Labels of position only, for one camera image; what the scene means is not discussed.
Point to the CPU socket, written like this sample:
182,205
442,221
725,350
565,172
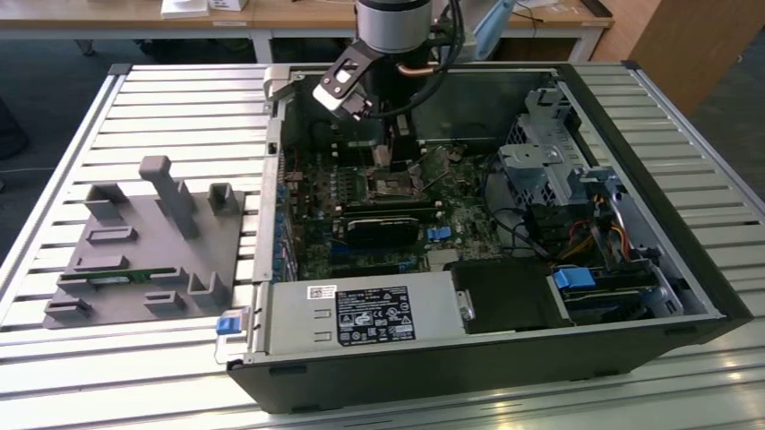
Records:
394,186

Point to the black RAM slot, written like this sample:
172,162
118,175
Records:
389,207
389,214

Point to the pale blue teach pendant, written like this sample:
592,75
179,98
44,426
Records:
492,27

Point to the metal drive cage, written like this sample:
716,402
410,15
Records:
526,154

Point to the green motherboard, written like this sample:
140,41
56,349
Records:
472,224

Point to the blue board connector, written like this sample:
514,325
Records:
438,234

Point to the small white box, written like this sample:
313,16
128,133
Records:
227,4

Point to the small silver heatsink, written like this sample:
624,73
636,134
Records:
445,260

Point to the black plastic shroud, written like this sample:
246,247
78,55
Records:
508,295

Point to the wooden cabinet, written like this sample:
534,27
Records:
688,45

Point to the hard disk in blue carrier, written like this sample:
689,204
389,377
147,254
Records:
574,278

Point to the wooden desk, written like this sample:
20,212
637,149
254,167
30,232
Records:
90,18

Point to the grey parts rack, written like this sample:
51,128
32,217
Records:
150,251

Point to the silver power supply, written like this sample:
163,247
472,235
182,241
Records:
293,322

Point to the green RAM stick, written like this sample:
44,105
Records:
143,274

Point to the blue plastic latch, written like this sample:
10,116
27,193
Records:
230,323

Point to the black open PC case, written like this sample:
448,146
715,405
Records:
478,376

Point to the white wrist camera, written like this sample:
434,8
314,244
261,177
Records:
338,85

